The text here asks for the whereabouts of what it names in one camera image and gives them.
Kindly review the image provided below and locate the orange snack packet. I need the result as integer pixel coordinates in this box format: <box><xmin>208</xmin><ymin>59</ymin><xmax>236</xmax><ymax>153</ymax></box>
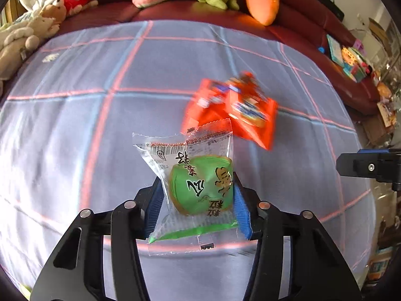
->
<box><xmin>181</xmin><ymin>71</ymin><xmax>278</xmax><ymax>150</ymax></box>

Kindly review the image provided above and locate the green pastry clear wrapper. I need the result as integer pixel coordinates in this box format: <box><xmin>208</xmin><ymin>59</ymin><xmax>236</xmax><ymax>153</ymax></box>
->
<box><xmin>133</xmin><ymin>118</ymin><xmax>238</xmax><ymax>244</ymax></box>

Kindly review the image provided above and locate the teal children's book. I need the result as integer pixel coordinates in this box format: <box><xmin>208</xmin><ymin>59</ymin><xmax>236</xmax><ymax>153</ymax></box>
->
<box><xmin>326</xmin><ymin>34</ymin><xmax>344</xmax><ymax>68</ymax></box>

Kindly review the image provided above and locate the dark red leather sofa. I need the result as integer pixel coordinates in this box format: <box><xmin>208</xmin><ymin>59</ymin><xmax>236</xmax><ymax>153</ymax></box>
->
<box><xmin>53</xmin><ymin>0</ymin><xmax>383</xmax><ymax>117</ymax></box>

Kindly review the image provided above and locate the plaid purple tablecloth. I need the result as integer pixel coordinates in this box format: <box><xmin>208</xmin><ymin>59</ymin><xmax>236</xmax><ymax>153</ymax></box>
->
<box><xmin>1</xmin><ymin>20</ymin><xmax>376</xmax><ymax>300</ymax></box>

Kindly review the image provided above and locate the white rabbit plush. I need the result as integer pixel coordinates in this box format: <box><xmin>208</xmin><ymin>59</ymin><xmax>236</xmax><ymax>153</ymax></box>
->
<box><xmin>1</xmin><ymin>16</ymin><xmax>60</xmax><ymax>94</ymax></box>

